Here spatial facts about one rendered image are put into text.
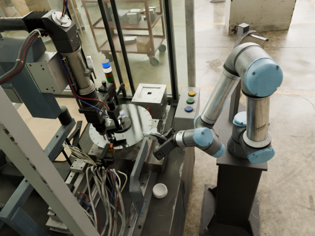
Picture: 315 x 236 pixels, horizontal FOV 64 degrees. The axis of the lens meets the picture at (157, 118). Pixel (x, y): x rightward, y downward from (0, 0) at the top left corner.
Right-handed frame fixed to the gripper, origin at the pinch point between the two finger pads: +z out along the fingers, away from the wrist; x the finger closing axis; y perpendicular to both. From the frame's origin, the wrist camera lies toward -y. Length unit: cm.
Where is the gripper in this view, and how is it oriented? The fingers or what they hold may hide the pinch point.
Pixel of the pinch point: (150, 145)
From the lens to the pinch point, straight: 127.3
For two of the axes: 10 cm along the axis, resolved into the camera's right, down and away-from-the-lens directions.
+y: 5.4, -6.1, 5.9
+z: -6.5, 1.4, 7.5
